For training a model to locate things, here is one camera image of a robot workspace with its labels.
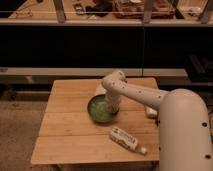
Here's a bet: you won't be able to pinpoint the white plastic bottle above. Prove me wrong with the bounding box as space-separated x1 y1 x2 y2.
109 127 147 155

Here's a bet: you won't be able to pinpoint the green ceramic bowl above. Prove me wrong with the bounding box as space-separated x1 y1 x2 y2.
87 94 117 123

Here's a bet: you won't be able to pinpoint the wooden table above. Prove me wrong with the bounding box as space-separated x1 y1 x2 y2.
31 79 159 165

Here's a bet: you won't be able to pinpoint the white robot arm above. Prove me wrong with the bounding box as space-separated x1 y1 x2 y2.
102 74 213 171

